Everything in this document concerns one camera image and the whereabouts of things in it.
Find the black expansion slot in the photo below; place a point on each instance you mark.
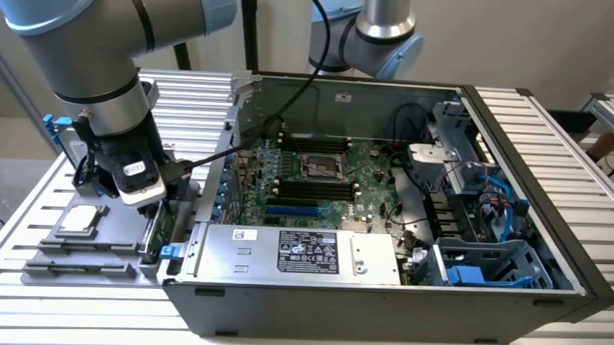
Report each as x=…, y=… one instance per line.
x=289, y=202

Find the silver CPU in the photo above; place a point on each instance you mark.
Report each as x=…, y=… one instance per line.
x=84, y=219

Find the grey disk bay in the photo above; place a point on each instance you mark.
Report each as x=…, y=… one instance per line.
x=508, y=258

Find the black metal pole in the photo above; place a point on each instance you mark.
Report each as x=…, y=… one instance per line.
x=181, y=57
x=249, y=36

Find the slatted metal side table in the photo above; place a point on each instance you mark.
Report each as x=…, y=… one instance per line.
x=596, y=106

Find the green motherboard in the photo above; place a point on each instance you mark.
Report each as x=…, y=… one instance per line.
x=374, y=187

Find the green graphics card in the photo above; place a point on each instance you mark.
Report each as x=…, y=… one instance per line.
x=157, y=230

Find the black RAM slot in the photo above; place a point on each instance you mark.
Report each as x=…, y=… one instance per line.
x=316, y=144
x=316, y=140
x=316, y=192
x=316, y=197
x=316, y=136
x=316, y=182
x=316, y=187

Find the grey metal drive cage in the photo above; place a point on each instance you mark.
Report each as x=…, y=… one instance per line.
x=455, y=143

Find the blue disk bay latch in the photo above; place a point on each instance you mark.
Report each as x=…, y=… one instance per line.
x=464, y=276

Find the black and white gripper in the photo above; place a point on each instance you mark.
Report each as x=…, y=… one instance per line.
x=141, y=187

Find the blue expansion slot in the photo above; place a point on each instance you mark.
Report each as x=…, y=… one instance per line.
x=291, y=212

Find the black open PC case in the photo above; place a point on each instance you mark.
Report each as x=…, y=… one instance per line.
x=364, y=309

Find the white case sticker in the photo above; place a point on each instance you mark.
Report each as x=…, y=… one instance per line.
x=342, y=97

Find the silver power supply unit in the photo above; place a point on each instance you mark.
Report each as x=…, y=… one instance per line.
x=268, y=258

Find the black box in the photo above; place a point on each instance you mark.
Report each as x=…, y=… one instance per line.
x=568, y=120

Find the grey parts rack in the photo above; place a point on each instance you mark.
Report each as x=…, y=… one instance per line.
x=115, y=219

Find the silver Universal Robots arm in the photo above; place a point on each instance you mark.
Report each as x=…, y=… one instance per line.
x=85, y=54

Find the CPU socket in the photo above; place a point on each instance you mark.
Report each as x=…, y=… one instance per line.
x=322, y=166

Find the blue power supply latch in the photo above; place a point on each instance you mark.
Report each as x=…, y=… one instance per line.
x=171, y=251

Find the silver chipset heatsink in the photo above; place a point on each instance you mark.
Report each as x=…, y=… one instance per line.
x=356, y=225

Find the brown cardboard box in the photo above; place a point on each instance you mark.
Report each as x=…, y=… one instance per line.
x=600, y=147

